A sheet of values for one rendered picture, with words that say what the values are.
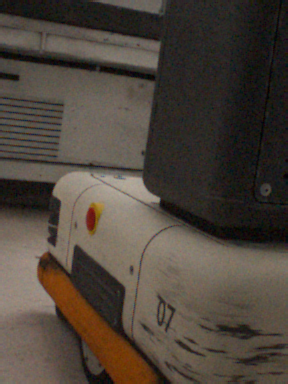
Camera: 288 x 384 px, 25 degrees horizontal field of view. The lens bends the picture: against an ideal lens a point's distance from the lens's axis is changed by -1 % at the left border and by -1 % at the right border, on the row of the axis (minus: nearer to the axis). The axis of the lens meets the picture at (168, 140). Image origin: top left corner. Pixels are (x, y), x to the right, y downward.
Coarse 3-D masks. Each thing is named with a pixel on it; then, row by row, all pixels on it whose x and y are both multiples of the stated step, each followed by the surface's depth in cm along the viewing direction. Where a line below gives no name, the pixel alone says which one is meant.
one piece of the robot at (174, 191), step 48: (192, 0) 86; (240, 0) 75; (192, 48) 85; (240, 48) 75; (192, 96) 83; (240, 96) 75; (192, 144) 82; (240, 144) 75; (192, 192) 81; (240, 192) 76
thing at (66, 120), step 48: (144, 0) 230; (0, 48) 212; (0, 96) 216; (48, 96) 223; (96, 96) 231; (144, 96) 238; (0, 144) 218; (48, 144) 225; (96, 144) 233; (144, 144) 240; (0, 192) 220; (48, 192) 226
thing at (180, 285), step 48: (96, 192) 107; (144, 192) 109; (48, 240) 122; (96, 240) 98; (144, 240) 84; (192, 240) 78; (240, 240) 80; (48, 288) 117; (96, 288) 96; (144, 288) 81; (192, 288) 70; (240, 288) 69; (96, 336) 93; (144, 336) 80; (192, 336) 70; (240, 336) 69
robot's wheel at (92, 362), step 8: (80, 336) 103; (80, 344) 103; (88, 352) 99; (88, 360) 99; (96, 360) 96; (88, 368) 99; (96, 368) 95; (104, 368) 93; (88, 376) 98; (96, 376) 95; (104, 376) 92
